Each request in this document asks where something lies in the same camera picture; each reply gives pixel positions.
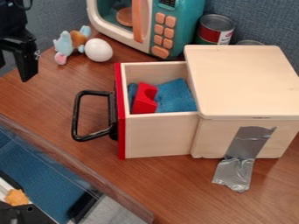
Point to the red and silver can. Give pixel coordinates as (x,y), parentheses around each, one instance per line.
(215,32)

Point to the toy microwave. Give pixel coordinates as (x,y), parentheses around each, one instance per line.
(175,26)

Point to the cabinet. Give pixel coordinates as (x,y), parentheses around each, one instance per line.
(241,87)

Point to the blue plush toy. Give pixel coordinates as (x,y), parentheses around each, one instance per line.
(64,43)

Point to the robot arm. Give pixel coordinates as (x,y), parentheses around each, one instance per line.
(11,14)

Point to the blue cloth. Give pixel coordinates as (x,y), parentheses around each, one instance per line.
(177,96)

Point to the drawer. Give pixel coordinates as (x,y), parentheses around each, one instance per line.
(159,134)

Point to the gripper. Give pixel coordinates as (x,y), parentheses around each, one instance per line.
(17,40)

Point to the white toy egg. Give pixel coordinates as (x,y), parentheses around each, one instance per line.
(98,50)

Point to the red toy block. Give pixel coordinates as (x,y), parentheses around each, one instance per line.
(143,100)

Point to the grey tape strip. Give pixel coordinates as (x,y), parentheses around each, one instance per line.
(239,157)

